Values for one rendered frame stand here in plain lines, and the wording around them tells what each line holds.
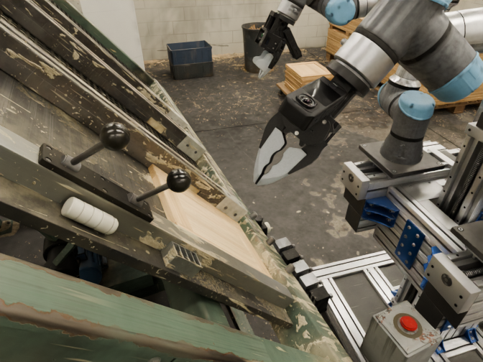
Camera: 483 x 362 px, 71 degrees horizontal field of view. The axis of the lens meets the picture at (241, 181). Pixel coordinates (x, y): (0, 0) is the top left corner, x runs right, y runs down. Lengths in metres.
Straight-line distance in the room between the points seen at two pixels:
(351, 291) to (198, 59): 4.08
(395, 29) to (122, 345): 0.48
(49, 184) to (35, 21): 0.82
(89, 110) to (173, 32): 5.33
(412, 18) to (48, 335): 0.53
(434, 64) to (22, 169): 0.57
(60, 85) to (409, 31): 0.68
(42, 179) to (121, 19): 4.21
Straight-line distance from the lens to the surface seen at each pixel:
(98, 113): 0.88
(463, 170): 1.32
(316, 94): 0.46
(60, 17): 1.58
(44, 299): 0.34
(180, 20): 6.14
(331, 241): 2.46
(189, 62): 5.21
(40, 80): 0.86
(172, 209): 0.80
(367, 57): 0.50
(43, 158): 0.52
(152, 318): 0.42
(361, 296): 1.95
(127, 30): 4.70
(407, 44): 0.53
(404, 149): 1.36
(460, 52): 0.57
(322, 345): 0.95
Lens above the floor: 1.72
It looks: 36 degrees down
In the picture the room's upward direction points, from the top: straight up
